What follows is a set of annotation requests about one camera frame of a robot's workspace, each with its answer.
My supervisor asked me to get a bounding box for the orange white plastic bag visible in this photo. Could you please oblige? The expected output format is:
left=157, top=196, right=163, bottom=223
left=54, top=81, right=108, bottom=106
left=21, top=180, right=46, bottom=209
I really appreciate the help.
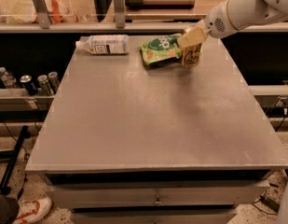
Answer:
left=7, top=0, right=80, bottom=23

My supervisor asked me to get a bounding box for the grey drawer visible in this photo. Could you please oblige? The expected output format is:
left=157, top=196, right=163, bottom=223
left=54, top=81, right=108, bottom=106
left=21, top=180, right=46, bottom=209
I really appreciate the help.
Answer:
left=46, top=180, right=269, bottom=209
left=71, top=209, right=237, bottom=224

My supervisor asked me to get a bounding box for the clear plastic water bottle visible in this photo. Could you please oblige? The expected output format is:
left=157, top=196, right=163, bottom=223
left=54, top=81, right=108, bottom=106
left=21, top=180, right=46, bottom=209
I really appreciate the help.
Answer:
left=75, top=35, right=129, bottom=55

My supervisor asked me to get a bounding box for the green rice chip bag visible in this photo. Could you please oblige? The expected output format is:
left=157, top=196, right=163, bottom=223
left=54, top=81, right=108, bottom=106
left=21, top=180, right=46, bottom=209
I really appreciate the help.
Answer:
left=141, top=34, right=182, bottom=66

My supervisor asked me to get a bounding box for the small water bottle on shelf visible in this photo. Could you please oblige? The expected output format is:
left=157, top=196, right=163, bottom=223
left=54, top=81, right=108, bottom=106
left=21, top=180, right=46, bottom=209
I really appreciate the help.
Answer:
left=0, top=67, right=19, bottom=89

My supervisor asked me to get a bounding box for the metal bracket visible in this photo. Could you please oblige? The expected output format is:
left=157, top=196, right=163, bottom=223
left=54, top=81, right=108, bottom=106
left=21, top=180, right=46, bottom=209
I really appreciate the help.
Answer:
left=114, top=0, right=125, bottom=29
left=32, top=0, right=51, bottom=29

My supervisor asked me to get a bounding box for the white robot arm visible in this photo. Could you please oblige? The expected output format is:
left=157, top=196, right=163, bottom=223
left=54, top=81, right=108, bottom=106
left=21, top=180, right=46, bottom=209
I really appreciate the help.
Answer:
left=177, top=0, right=288, bottom=48

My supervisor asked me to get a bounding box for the lower grey drawer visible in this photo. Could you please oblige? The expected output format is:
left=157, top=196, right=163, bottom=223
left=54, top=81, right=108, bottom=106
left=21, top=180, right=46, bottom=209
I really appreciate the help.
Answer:
left=71, top=209, right=237, bottom=224

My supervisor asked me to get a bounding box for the green soda can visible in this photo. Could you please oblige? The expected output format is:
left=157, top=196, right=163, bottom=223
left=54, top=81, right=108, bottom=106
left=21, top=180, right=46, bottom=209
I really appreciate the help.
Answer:
left=37, top=75, right=54, bottom=96

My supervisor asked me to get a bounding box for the black power adapter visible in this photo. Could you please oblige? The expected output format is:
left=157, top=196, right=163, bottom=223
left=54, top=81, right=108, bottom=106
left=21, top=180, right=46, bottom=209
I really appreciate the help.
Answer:
left=261, top=196, right=280, bottom=212

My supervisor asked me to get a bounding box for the white orange sneaker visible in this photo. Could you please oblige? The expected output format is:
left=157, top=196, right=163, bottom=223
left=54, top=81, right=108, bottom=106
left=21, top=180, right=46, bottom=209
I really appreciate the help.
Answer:
left=12, top=198, right=52, bottom=224

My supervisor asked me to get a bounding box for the middle metal bracket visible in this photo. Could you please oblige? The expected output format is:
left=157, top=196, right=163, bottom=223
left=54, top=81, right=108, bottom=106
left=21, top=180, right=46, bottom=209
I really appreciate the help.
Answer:
left=114, top=0, right=125, bottom=29

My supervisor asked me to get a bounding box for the left metal bracket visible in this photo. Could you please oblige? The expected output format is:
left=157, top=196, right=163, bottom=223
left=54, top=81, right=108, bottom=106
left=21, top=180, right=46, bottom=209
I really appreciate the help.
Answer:
left=32, top=0, right=51, bottom=29

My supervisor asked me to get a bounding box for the grey side shelf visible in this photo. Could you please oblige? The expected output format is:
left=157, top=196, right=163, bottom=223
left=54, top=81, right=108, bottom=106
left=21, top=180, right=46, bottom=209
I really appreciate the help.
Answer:
left=0, top=89, right=54, bottom=112

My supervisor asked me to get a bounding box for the dark blue soda can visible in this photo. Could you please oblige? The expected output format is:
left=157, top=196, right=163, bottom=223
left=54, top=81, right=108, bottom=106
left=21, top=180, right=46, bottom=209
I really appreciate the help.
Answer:
left=20, top=75, right=38, bottom=96

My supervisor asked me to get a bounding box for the upper grey drawer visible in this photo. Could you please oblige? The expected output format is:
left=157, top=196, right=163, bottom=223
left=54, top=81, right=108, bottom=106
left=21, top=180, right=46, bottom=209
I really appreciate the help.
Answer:
left=46, top=180, right=269, bottom=209

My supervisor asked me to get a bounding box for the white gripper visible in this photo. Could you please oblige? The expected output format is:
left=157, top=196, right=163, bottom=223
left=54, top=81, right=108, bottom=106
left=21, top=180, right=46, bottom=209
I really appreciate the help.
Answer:
left=177, top=0, right=242, bottom=48

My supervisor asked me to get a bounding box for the black stand leg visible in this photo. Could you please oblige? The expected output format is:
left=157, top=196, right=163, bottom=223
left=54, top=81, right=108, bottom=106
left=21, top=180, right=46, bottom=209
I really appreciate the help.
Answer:
left=0, top=126, right=31, bottom=195

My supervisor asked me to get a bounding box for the orange soda can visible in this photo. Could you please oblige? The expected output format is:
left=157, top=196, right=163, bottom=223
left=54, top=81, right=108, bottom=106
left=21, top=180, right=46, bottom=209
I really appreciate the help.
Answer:
left=181, top=43, right=202, bottom=68

